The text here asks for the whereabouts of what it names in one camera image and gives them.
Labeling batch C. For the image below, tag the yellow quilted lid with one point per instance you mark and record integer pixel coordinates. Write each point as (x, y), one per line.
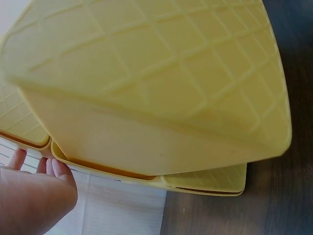
(151, 73)
(22, 117)
(210, 178)

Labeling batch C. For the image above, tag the yellow compartment box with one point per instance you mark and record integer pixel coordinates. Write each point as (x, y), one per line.
(56, 152)

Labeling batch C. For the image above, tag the person's left hand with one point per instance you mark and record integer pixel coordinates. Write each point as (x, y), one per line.
(31, 203)

